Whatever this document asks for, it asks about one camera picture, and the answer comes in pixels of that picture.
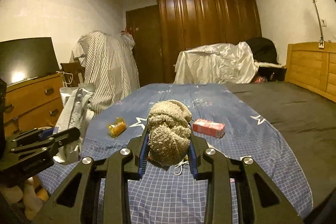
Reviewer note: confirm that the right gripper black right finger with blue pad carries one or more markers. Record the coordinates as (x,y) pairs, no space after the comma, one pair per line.
(259,200)

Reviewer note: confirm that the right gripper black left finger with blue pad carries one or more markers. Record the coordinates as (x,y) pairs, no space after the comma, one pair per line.
(76,198)

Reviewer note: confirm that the beige knitted hat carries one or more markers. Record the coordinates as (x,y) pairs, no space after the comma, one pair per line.
(169,132)

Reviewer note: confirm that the wooden chest of drawers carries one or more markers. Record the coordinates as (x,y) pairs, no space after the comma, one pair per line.
(33,104)

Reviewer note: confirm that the grey plastic mailer bag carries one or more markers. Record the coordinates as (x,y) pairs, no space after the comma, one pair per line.
(75,113)

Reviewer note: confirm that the yellow snack in clear wrapper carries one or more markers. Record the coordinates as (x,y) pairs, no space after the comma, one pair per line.
(117,127)

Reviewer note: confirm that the white face mask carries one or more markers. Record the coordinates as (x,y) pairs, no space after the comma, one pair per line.
(178,169)

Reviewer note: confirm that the blue checkered star bedsheet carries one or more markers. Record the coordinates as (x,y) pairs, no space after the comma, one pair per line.
(172,195)

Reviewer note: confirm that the red rectangular carton box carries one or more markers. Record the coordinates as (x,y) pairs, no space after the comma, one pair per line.
(209,128)

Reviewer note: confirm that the black television screen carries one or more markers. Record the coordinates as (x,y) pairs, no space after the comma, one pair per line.
(27,58)

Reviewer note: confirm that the white satin cloth cover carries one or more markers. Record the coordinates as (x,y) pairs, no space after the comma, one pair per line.
(216,64)

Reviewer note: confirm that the wooden bed headboard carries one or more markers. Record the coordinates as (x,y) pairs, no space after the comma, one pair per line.
(312,68)

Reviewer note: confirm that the black clothing pile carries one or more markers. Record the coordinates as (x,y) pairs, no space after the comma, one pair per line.
(263,50)

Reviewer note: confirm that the dark wooden door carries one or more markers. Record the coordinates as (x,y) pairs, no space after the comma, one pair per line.
(143,24)

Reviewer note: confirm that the dark wooden wardrobe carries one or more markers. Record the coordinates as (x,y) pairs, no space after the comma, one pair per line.
(187,24)

